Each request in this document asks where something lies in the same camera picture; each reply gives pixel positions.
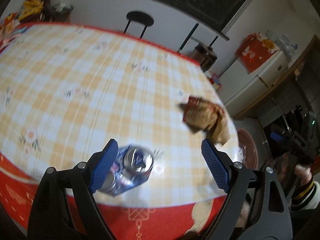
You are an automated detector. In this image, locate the red cloth on refrigerator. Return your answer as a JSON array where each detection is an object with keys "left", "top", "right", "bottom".
[{"left": 235, "top": 33, "right": 280, "bottom": 73}]

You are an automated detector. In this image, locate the brown electric pressure cooker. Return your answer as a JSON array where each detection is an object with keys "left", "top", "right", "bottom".
[{"left": 190, "top": 43, "right": 217, "bottom": 72}]

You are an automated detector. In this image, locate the colourful shopping bag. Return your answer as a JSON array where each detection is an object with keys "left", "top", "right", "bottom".
[{"left": 209, "top": 74, "right": 221, "bottom": 90}]

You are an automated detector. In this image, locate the white refrigerator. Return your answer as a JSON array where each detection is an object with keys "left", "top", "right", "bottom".
[{"left": 217, "top": 50, "right": 288, "bottom": 117}]

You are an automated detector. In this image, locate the crushed blue soda can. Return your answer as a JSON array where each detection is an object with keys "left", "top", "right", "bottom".
[{"left": 99, "top": 144, "right": 154, "bottom": 196}]

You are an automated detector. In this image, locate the brown paper bag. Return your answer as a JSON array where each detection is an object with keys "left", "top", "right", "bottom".
[{"left": 180, "top": 96, "right": 231, "bottom": 146}]

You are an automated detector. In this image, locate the person's right hand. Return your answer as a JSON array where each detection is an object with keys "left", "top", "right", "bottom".
[{"left": 295, "top": 164, "right": 312, "bottom": 186}]

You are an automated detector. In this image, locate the black metal shelf rack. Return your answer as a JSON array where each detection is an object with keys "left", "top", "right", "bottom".
[{"left": 177, "top": 23, "right": 219, "bottom": 55}]

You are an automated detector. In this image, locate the brown plastic trash bin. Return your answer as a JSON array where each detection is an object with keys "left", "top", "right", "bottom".
[{"left": 237, "top": 128, "right": 259, "bottom": 170}]

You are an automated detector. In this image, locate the black round stool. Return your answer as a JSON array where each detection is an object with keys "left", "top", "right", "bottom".
[{"left": 123, "top": 11, "right": 154, "bottom": 39}]

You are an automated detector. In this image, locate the yellow plaid tablecloth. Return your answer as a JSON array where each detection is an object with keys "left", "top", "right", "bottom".
[{"left": 0, "top": 23, "right": 241, "bottom": 209}]

